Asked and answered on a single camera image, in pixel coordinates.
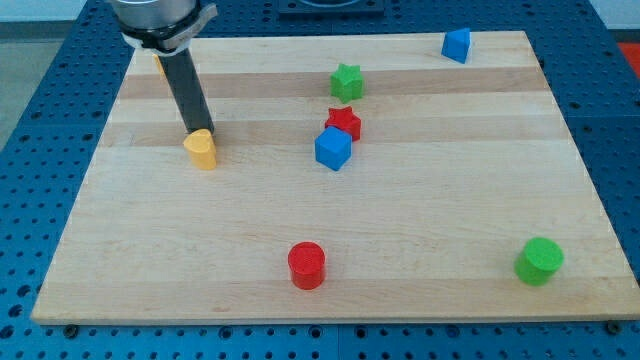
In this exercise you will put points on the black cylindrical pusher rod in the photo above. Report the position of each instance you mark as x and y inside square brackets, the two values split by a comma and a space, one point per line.
[185, 86]

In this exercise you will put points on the yellow heart block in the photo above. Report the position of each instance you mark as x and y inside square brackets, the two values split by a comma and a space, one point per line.
[201, 149]

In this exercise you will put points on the yellow block behind rod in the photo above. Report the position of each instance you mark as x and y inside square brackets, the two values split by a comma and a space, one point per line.
[158, 64]

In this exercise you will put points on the green star block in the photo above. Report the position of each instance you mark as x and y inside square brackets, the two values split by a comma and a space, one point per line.
[347, 83]

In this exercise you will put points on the red star block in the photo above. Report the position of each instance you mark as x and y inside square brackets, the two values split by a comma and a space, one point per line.
[345, 120]

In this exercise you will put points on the blue cube block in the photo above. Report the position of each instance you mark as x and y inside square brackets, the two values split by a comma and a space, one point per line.
[333, 148]

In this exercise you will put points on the wooden board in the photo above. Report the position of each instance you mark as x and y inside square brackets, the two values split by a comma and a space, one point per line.
[457, 167]

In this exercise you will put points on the red cylinder block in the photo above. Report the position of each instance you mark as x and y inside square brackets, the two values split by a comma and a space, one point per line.
[306, 261]

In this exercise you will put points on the blue triangle block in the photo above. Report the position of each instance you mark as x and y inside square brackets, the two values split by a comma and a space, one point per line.
[456, 45]

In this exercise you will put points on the green cylinder block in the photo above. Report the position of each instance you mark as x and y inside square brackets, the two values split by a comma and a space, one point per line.
[538, 261]

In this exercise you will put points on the dark mount plate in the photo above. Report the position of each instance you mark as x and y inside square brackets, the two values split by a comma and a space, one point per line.
[330, 7]

